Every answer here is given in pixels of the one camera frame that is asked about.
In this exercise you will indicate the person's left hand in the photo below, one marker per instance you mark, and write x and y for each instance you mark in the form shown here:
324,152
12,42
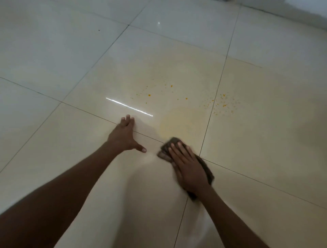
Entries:
123,138

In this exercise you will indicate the person's right hand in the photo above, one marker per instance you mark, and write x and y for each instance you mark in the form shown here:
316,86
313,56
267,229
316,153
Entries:
189,170

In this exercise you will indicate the person's right fingers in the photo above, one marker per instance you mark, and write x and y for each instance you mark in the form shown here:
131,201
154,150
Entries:
178,155

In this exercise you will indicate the person's left thumb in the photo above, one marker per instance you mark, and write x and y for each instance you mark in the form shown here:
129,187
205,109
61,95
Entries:
141,148

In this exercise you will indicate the dark brown cleaning cloth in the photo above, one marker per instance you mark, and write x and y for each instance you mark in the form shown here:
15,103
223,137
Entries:
170,148

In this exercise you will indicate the person's left forearm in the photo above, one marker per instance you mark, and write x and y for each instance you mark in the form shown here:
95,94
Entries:
56,201

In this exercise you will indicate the person's right forearm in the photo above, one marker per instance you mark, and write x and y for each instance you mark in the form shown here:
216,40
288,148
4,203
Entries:
230,219

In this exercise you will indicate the orange food crumbs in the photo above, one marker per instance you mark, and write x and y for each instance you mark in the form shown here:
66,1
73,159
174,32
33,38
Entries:
222,102

